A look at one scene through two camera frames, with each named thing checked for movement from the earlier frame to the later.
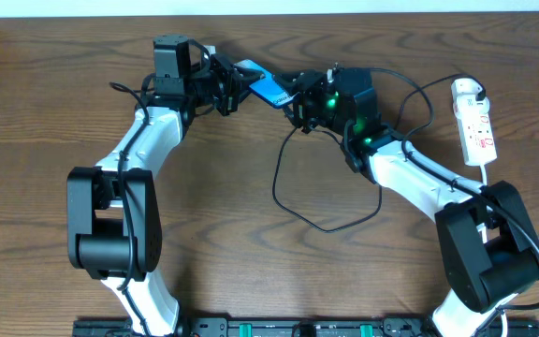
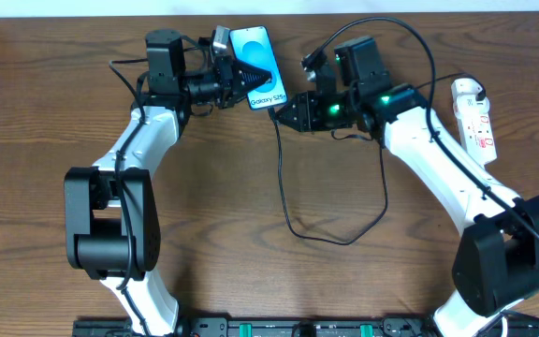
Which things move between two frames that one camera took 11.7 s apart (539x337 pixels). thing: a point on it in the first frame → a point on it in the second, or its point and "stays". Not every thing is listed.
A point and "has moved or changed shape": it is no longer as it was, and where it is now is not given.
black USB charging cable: [420, 90] → [371, 226]
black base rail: [309, 327] stays
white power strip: [478, 139] stays
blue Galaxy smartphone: [268, 88] has moved or changed shape
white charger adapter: [464, 86] stays
